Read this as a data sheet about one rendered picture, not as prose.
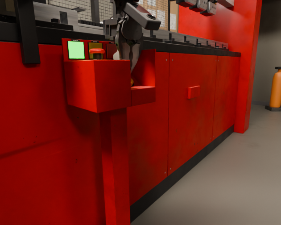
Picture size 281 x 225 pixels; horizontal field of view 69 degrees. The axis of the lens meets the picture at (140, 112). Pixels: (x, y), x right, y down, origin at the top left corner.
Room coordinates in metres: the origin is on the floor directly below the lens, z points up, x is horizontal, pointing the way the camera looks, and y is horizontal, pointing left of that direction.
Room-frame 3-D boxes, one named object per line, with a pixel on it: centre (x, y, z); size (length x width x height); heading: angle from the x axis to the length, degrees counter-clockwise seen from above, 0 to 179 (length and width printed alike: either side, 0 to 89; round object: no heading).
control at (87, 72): (0.59, 0.08, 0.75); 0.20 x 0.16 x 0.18; 132
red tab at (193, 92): (1.36, -0.36, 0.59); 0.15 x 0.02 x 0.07; 141
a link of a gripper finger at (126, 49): (0.61, 0.06, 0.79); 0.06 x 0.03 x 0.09; 43
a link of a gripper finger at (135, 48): (0.63, 0.03, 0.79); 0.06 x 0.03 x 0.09; 43
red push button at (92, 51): (0.55, 0.11, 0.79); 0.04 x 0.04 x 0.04
